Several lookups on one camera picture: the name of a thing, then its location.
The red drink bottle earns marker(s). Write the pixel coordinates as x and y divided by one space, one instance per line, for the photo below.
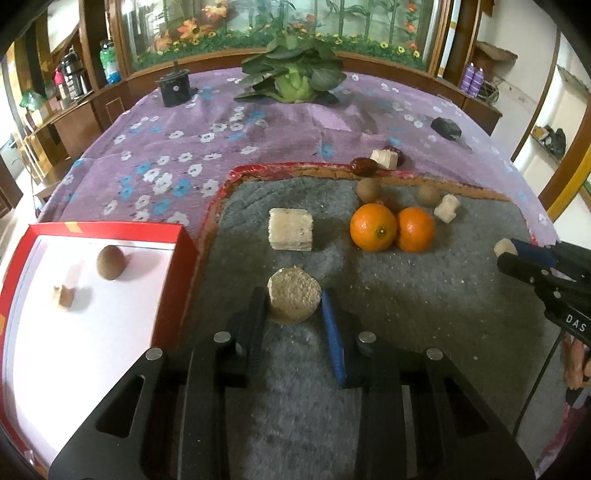
59 84

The green plastic bottle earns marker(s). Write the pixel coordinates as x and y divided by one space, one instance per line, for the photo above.
109 62

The round pale sugarcane chunk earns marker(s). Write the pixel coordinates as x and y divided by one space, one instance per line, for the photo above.
294 295

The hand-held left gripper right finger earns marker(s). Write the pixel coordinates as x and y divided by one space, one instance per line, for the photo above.
333 339

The purple spray can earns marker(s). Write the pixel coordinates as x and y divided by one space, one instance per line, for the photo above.
470 79
479 81

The red date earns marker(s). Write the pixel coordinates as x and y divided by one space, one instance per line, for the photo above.
400 154
362 166

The purple floral tablecloth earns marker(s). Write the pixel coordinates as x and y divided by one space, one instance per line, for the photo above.
277 124

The black cylinder holder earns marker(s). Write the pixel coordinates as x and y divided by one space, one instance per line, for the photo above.
174 87

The black car key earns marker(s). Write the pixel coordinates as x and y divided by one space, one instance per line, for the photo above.
447 128

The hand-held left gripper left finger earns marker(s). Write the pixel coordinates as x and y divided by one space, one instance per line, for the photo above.
255 321

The wooden side counter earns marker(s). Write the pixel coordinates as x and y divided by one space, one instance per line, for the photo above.
69 124

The green leafy cabbage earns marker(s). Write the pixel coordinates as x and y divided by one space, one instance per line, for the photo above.
295 69

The orange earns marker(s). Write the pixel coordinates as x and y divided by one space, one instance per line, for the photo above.
374 227
418 229

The grey mat with red border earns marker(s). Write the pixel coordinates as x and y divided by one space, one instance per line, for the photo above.
415 286

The glass fish tank with flowers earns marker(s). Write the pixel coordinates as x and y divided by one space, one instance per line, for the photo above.
240 23

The large pale sugarcane block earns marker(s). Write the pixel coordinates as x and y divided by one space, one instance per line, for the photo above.
291 229

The steel thermos jug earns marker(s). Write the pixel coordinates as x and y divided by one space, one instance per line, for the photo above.
73 74

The brown kiwi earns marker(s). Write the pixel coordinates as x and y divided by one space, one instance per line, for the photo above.
111 262
429 194
369 190

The red box with white inside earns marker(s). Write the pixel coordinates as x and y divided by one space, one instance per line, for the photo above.
46 369

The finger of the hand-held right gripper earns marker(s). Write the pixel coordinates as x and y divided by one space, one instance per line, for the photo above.
528 249
519 266

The small pale sugarcane chunk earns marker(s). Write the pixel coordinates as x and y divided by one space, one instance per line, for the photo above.
504 247
63 296
447 207

